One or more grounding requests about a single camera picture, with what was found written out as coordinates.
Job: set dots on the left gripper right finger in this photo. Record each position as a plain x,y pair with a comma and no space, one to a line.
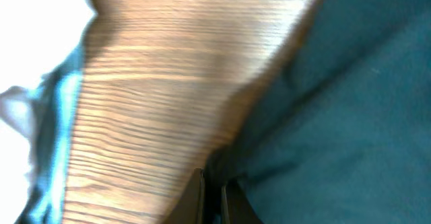
235,207

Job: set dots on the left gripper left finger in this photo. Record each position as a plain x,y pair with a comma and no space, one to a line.
191,205

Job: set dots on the black t-shirt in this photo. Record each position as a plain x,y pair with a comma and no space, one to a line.
342,135

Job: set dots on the folded grey denim garment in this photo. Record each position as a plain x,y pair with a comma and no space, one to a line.
55,102

